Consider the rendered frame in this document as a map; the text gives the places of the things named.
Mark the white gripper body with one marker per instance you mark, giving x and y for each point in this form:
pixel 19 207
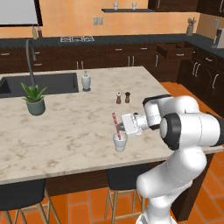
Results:
pixel 131 125

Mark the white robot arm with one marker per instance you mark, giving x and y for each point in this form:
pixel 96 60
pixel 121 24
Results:
pixel 186 163

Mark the red white striped straw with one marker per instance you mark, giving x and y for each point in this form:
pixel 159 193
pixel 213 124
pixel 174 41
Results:
pixel 116 124

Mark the open dark wood drawer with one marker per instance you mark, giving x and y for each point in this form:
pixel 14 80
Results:
pixel 175 52

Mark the small white cup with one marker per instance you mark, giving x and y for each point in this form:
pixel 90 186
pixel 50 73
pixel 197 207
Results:
pixel 134 5
pixel 115 5

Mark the pepper shaker with black cap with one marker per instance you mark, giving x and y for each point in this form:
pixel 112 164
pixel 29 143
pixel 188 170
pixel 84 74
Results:
pixel 127 97

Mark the salt shaker with white cap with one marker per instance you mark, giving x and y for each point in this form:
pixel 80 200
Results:
pixel 118 98

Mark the black stool with wooden legs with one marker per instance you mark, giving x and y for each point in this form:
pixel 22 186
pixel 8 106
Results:
pixel 124 178
pixel 20 194

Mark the dark wood island base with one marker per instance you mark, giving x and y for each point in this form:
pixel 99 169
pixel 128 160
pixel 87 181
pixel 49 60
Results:
pixel 75 181

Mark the long dark wood base cupboards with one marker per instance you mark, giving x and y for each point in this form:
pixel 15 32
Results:
pixel 96 57

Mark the dark sink basin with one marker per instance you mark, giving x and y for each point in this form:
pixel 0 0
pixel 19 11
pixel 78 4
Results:
pixel 55 83

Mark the green plant in grey pot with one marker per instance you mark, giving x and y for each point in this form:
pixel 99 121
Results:
pixel 35 105

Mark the short dark wood base cupboards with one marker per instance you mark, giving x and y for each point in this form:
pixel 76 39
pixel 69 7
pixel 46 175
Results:
pixel 204 75

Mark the hob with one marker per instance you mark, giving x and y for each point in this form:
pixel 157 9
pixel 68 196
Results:
pixel 77 38

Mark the dark grey curved tap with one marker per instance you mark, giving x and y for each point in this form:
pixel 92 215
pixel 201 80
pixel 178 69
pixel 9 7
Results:
pixel 30 61

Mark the grey pot with utensils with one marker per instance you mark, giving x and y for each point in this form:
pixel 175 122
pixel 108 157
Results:
pixel 190 28

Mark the grey countertop appliance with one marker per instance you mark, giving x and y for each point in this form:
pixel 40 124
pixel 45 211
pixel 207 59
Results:
pixel 217 36

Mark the dark red bottle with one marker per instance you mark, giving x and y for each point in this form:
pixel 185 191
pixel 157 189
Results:
pixel 40 32

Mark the yellow-green bottle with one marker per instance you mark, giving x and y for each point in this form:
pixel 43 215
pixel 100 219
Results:
pixel 34 32

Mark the grey wall sockets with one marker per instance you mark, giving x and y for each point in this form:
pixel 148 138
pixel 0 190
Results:
pixel 98 21

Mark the dark wall shelf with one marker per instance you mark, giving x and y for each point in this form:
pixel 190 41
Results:
pixel 127 10

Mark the dark wood wall cupboards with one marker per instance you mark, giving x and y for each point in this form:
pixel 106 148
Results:
pixel 180 5

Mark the window with dark frame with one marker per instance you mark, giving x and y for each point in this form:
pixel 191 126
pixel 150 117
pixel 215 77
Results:
pixel 17 11

